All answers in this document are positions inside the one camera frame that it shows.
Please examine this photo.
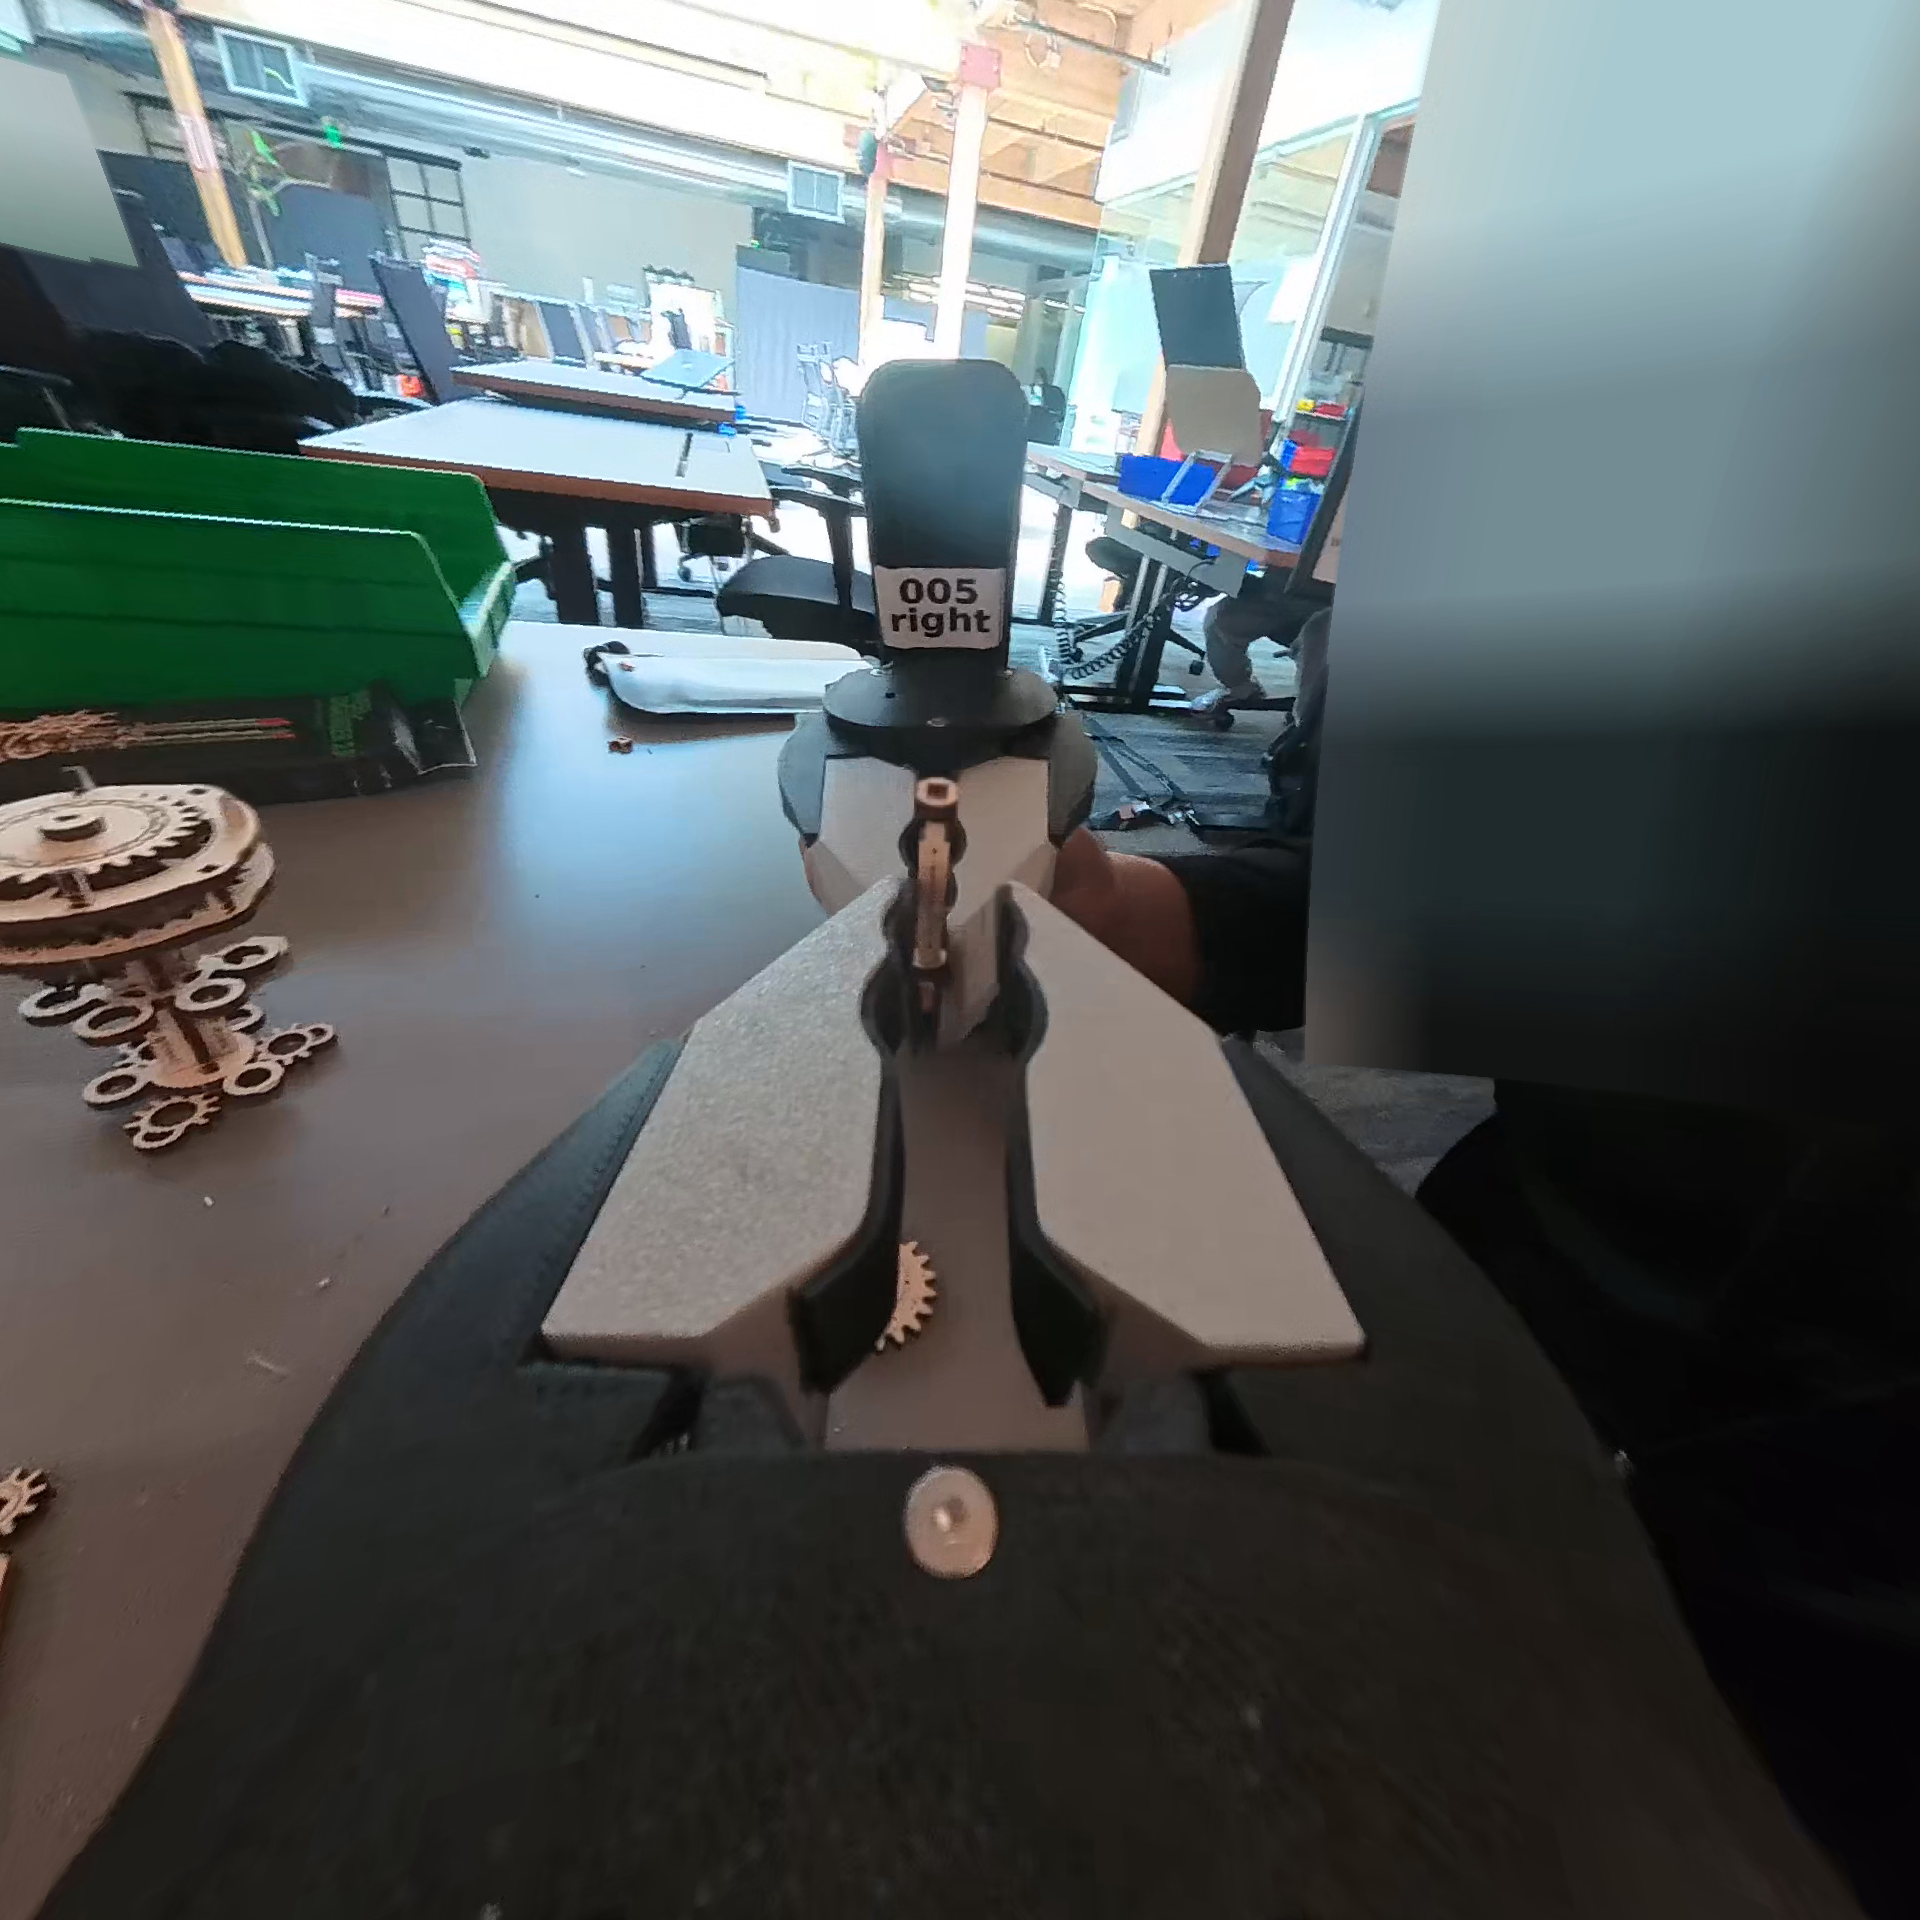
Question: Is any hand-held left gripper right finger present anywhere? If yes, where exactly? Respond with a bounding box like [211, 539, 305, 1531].
[984, 882, 1371, 1410]

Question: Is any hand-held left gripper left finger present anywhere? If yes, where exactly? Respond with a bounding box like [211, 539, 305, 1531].
[539, 879, 942, 1397]

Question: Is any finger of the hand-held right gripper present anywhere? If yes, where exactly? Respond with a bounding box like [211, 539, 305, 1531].
[803, 754, 922, 919]
[942, 761, 1063, 1045]

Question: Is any wooden axle stick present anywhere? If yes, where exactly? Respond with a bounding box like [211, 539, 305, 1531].
[896, 773, 965, 1051]

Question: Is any small wooden gear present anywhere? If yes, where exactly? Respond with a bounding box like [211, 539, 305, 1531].
[875, 1240, 942, 1350]

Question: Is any black model kit box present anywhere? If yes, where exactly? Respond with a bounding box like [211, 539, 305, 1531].
[0, 682, 482, 807]

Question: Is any wooden gear model assembly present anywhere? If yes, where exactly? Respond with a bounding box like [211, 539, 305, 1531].
[0, 777, 340, 1154]

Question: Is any person's right hand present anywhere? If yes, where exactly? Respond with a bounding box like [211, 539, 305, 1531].
[1045, 829, 1205, 1018]

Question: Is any black office chair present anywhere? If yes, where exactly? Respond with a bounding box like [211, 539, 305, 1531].
[713, 463, 881, 656]

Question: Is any white flat pouch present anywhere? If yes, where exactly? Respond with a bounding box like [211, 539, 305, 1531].
[589, 637, 875, 717]

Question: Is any long work table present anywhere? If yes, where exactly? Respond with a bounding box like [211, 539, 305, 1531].
[1024, 441, 1310, 712]

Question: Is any black panel on stand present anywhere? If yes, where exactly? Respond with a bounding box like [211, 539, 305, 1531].
[1149, 265, 1271, 374]

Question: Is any tilted wood-edged table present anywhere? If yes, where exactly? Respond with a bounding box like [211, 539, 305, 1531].
[450, 356, 746, 430]

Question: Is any wood-edged grey table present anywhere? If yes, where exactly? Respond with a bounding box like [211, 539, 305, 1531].
[298, 394, 780, 630]

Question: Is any person's dark clothed body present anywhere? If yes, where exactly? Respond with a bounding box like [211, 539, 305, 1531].
[1413, 1051, 1920, 1920]

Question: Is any green plastic bin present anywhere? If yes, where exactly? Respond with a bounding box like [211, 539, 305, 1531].
[0, 426, 520, 712]

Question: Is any black coiled cable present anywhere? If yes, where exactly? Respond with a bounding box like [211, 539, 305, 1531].
[1059, 597, 1188, 690]

